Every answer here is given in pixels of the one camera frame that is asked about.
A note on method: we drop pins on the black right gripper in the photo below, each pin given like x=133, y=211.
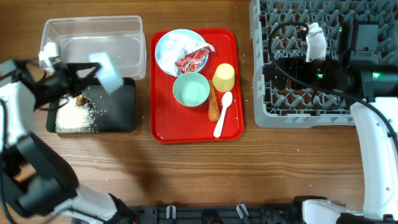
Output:
x=298, y=72

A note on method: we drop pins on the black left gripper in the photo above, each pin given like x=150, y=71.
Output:
x=64, y=71

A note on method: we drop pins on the brown mushroom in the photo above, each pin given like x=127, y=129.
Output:
x=80, y=100

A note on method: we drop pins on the white rice pile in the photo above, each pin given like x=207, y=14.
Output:
x=77, y=119

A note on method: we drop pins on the light blue bowl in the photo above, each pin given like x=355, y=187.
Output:
x=109, y=74

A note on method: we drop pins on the yellow plastic cup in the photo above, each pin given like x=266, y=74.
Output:
x=223, y=79

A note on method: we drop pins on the white tissue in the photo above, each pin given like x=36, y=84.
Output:
x=182, y=51

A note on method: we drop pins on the orange carrot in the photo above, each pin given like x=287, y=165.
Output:
x=213, y=110

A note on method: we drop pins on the mint green bowl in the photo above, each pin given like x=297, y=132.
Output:
x=191, y=89

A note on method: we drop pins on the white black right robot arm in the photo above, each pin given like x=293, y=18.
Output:
x=371, y=89

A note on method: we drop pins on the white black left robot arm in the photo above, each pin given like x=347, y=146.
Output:
x=35, y=180

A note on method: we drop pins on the black waste tray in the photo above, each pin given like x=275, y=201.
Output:
x=119, y=106

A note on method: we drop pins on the grey dishwasher rack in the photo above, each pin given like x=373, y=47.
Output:
x=289, y=108

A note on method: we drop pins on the clear plastic bin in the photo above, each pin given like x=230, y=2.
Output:
x=121, y=37

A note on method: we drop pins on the white plastic spoon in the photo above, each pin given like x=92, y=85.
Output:
x=226, y=101

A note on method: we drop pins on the light blue plate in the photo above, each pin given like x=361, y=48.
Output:
x=175, y=44

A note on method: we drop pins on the red snack wrapper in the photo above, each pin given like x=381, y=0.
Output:
x=192, y=61

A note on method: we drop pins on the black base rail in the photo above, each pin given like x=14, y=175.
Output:
x=277, y=213

